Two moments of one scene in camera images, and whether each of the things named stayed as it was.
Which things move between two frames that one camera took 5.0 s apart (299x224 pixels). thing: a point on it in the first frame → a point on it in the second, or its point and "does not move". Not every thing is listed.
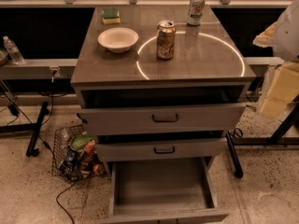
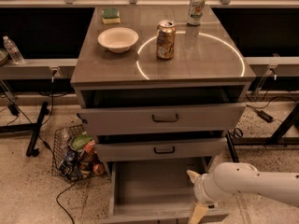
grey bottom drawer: [163, 190] does not move
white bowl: [118, 39] does not move
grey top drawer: [163, 119] does not move
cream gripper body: [289, 35] → [200, 189]
